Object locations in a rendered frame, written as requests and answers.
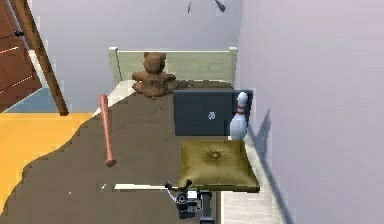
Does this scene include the brown wooden door frame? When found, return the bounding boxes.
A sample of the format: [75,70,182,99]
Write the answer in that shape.
[11,0,70,117]

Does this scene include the brown teddy bear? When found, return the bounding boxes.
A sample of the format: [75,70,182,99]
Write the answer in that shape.
[131,51,177,99]

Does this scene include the pink wooden baseball bat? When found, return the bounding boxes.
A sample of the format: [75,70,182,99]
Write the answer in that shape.
[98,93,118,168]

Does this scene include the cream wooden bed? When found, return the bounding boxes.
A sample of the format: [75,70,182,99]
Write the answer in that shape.
[94,46,289,224]

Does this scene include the white bowling pin red stripes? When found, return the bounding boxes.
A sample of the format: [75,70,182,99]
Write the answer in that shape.
[228,91,250,141]

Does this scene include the brown bed blanket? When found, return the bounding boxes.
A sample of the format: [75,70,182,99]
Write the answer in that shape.
[0,79,235,224]

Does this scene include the olive green tufted pillow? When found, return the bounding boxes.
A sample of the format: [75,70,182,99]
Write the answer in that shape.
[177,139,261,194]

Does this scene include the dark grey open laptop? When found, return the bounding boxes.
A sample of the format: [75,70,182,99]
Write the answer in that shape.
[172,87,254,138]

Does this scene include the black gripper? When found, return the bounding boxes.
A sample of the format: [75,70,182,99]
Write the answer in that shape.
[164,178,194,220]

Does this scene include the brown wooden room door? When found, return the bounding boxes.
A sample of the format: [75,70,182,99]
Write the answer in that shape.
[0,0,43,113]

